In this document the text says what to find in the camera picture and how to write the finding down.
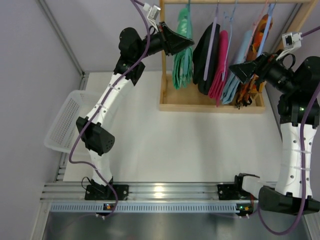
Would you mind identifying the green trousers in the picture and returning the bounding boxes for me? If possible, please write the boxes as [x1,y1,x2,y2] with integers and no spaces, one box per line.
[172,7,193,90]

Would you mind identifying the teal hanger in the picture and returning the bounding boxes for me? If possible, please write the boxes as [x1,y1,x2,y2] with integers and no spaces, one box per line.
[186,0,191,15]

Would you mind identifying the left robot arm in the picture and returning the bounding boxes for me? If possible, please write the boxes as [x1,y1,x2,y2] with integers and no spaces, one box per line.
[76,22,194,195]

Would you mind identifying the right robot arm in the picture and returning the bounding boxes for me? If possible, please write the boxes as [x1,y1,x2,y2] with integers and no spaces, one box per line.
[229,52,320,215]

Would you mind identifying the orange patterned trousers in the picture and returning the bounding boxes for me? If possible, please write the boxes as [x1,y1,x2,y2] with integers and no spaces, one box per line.
[235,14,269,109]

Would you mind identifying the light blue trousers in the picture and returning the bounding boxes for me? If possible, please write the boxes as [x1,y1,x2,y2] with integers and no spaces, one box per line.
[221,29,255,106]

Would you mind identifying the pink trousers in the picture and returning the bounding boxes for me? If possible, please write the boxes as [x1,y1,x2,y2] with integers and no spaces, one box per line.
[208,30,229,106]

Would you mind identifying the black trousers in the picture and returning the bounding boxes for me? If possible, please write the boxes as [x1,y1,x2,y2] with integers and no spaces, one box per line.
[192,23,221,95]

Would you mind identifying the lilac hanger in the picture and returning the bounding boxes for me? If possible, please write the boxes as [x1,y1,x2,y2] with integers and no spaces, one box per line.
[203,0,220,81]

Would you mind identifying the wooden clothes rack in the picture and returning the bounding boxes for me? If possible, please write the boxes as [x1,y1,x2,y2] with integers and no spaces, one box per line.
[158,0,318,114]

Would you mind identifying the white plastic basket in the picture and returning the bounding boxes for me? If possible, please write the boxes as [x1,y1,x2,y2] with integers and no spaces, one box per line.
[44,90,101,154]

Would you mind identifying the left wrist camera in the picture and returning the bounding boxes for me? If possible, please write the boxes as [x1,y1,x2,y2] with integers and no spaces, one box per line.
[142,3,161,27]

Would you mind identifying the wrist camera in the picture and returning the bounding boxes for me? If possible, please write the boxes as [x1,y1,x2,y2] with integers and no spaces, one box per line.
[142,3,161,27]
[276,32,303,61]

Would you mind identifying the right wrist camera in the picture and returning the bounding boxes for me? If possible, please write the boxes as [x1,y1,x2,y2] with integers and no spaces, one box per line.
[276,32,303,61]

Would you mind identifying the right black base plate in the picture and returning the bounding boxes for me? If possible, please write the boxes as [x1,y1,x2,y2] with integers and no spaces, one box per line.
[217,173,251,201]

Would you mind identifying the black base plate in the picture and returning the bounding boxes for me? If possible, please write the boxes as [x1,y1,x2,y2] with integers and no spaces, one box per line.
[217,173,251,201]
[84,184,129,201]

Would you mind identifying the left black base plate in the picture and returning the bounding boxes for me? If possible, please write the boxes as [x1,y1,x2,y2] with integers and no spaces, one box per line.
[84,184,129,201]

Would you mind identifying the aluminium mounting rail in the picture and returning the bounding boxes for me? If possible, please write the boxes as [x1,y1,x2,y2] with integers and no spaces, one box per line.
[40,180,234,202]

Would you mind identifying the grey slotted cable duct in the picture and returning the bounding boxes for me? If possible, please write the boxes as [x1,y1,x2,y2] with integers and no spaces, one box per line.
[50,201,252,214]

